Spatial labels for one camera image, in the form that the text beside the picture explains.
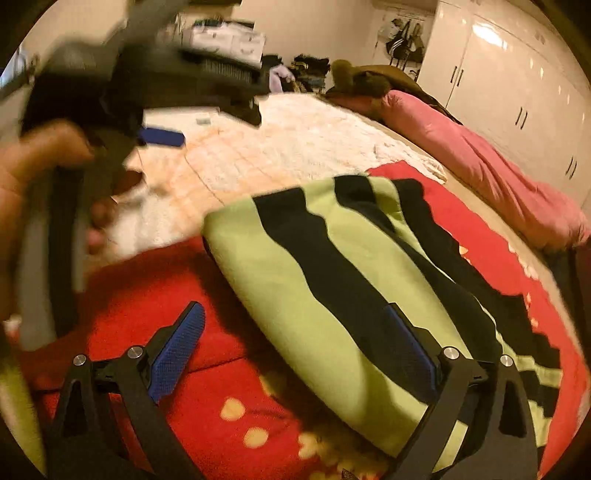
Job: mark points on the red white printed blanket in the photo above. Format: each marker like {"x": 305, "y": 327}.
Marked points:
{"x": 138, "y": 304}

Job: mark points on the pile of dark clothes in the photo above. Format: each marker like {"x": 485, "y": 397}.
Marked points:
{"x": 309, "y": 69}

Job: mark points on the person's left hand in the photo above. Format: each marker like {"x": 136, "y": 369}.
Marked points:
{"x": 27, "y": 166}

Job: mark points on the white drawer cabinet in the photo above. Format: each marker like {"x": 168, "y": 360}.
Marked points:
{"x": 235, "y": 44}

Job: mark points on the hanging bags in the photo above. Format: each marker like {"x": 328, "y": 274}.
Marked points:
{"x": 404, "y": 44}

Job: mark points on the brown fur-trimmed coat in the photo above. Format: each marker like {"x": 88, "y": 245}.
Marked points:
{"x": 364, "y": 81}

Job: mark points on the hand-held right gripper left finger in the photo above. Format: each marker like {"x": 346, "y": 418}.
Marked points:
{"x": 178, "y": 341}

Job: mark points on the pink duvet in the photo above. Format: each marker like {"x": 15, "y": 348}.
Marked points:
{"x": 485, "y": 161}

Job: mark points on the white wardrobe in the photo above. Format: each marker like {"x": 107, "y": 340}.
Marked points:
{"x": 508, "y": 69}

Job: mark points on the green black striped sweater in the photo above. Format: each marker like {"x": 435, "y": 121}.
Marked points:
{"x": 277, "y": 258}

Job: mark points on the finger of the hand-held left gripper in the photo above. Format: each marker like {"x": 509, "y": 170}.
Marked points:
{"x": 161, "y": 137}

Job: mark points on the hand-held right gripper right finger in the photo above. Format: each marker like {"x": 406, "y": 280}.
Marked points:
{"x": 411, "y": 346}

